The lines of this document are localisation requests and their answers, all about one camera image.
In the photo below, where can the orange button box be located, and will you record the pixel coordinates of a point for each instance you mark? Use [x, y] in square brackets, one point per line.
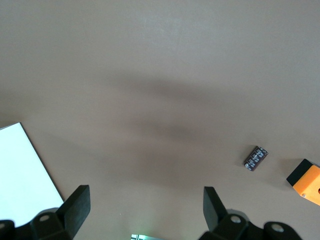
[308, 183]

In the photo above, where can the black cylindrical capacitor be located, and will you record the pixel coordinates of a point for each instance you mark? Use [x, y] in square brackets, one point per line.
[255, 159]

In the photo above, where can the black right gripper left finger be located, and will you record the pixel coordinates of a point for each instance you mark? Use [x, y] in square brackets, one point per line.
[75, 210]

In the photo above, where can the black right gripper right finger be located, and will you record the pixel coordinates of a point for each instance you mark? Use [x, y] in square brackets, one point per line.
[212, 210]

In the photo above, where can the white drawer cabinet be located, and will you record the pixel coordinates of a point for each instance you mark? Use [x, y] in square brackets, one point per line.
[22, 175]

